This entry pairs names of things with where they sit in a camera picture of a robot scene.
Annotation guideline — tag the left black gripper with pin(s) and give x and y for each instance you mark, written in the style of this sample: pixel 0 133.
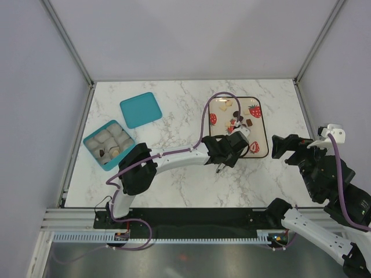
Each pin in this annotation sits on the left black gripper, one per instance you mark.
pixel 231 163

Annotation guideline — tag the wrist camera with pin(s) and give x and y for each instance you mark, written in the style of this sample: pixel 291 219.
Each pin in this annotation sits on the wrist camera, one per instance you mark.
pixel 243 130
pixel 335 130

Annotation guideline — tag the teal box lid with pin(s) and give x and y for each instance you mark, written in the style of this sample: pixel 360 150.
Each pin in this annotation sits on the teal box lid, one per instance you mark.
pixel 140 110

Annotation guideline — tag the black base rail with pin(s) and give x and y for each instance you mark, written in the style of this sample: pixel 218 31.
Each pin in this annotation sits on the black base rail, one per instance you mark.
pixel 191 223

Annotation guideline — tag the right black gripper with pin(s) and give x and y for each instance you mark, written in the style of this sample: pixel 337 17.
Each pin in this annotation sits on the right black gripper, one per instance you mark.
pixel 280 144

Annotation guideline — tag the strawberry pattern tray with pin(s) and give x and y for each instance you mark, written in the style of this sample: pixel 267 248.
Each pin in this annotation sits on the strawberry pattern tray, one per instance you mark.
pixel 258 146

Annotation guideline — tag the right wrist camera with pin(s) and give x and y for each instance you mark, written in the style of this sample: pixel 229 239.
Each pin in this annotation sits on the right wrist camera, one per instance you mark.
pixel 335 130

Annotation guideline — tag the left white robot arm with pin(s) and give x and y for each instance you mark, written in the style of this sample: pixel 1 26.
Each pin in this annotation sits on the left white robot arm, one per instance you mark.
pixel 140 166

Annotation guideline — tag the white heart chocolate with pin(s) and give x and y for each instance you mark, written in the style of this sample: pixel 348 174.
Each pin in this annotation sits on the white heart chocolate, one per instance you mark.
pixel 115 153

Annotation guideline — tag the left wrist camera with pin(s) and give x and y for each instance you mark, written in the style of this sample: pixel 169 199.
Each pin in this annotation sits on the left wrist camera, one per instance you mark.
pixel 243 130

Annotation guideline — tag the metal serving tongs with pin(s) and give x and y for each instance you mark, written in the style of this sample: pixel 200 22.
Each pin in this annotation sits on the metal serving tongs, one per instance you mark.
pixel 220 167

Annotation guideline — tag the white square chocolate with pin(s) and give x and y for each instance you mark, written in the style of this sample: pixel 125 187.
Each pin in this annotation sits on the white square chocolate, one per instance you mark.
pixel 223 108

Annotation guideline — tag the brown rectangular chocolate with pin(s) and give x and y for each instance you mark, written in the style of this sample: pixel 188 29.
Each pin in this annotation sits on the brown rectangular chocolate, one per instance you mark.
pixel 249 122

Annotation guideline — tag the teal chocolate box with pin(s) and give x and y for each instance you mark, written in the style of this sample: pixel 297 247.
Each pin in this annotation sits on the teal chocolate box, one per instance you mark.
pixel 110 135

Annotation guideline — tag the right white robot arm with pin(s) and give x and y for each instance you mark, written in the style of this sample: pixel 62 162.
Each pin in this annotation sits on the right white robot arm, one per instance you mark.
pixel 328 181

